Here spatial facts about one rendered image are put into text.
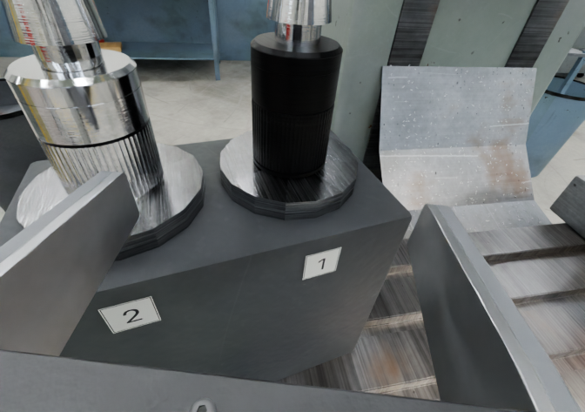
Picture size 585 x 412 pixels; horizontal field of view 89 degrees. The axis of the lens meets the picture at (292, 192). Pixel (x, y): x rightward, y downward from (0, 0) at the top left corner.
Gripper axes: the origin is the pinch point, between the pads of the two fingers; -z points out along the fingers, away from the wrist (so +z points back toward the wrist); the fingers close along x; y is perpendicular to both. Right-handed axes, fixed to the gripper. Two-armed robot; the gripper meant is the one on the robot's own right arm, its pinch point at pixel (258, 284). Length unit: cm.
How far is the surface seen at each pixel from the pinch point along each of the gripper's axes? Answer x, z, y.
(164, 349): 5.9, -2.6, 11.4
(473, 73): -31, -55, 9
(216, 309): 3.1, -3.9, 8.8
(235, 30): 102, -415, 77
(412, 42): -17, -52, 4
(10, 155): 124, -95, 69
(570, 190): -42, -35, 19
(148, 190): 6.9, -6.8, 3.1
